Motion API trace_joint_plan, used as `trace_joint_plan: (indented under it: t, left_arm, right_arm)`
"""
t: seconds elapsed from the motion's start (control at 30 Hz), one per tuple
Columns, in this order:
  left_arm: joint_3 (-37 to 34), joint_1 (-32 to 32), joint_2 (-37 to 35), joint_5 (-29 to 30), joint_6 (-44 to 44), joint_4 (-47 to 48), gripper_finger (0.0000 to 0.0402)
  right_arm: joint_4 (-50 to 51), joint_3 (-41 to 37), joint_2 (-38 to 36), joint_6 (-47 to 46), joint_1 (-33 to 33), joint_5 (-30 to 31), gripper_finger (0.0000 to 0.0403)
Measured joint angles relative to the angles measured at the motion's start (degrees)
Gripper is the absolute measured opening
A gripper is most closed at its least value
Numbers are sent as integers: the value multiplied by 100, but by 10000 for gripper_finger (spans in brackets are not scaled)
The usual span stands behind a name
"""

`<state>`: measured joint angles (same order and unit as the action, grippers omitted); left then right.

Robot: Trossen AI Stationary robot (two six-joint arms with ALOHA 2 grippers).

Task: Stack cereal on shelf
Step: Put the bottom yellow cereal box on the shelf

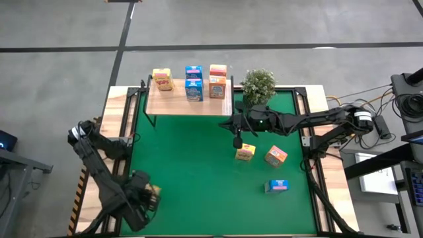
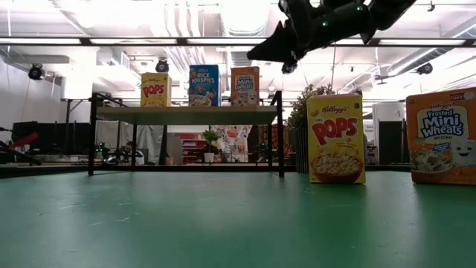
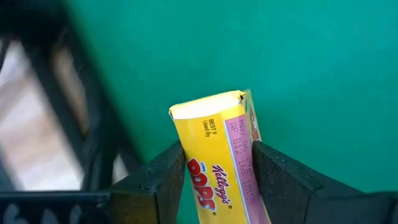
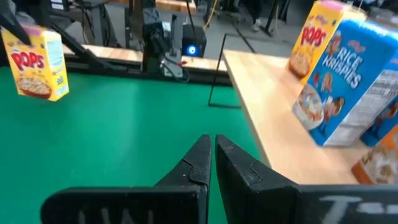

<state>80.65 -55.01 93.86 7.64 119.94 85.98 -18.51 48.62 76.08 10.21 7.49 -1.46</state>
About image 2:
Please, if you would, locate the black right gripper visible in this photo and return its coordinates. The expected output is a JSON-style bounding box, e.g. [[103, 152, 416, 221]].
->
[[247, 0, 376, 63]]

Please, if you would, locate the orange Frosted Mini Wheats box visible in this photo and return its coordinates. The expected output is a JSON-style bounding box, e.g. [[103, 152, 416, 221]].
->
[[405, 87, 476, 186], [231, 66, 260, 107]]

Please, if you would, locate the blue Rice Krispies box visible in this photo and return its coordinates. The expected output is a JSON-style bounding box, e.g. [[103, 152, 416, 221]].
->
[[188, 65, 220, 107]]

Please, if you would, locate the yellow Corn Pops box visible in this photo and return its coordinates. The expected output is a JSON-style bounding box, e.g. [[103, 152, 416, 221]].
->
[[140, 72, 172, 108], [306, 92, 367, 185]]

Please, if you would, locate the black-framed wooden shelf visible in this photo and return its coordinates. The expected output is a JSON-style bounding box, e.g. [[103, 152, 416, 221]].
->
[[88, 90, 286, 179]]

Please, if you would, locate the red store shelf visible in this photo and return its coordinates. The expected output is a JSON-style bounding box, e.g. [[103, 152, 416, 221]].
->
[[181, 133, 208, 165]]

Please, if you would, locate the green potted plant ribbed pot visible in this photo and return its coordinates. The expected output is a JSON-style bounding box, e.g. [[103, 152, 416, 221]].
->
[[286, 83, 335, 174]]

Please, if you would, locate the colourful patterned cloth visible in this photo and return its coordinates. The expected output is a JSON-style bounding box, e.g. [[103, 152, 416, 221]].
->
[[213, 124, 254, 164]]

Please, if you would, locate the small plant in white pot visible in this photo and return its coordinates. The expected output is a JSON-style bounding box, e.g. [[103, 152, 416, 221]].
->
[[202, 129, 220, 164]]

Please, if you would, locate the white booth with black door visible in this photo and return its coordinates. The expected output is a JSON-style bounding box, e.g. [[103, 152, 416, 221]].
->
[[371, 102, 407, 165]]

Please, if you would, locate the white hanging sheet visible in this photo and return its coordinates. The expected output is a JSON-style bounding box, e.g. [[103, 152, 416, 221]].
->
[[94, 119, 165, 165]]

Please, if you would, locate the seated person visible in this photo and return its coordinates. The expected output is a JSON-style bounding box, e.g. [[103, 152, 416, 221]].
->
[[125, 140, 148, 165]]

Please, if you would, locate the green table mat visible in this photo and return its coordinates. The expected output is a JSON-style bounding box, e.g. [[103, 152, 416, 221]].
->
[[0, 170, 476, 268]]

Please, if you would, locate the background robot with green lights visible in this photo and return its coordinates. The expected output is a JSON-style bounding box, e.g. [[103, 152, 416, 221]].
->
[[94, 142, 126, 165]]

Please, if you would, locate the black table frame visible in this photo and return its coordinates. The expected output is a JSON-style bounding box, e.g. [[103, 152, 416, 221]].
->
[[0, 163, 410, 179]]

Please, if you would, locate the dark partition wall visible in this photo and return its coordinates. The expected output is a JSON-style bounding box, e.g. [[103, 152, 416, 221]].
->
[[10, 121, 92, 156]]

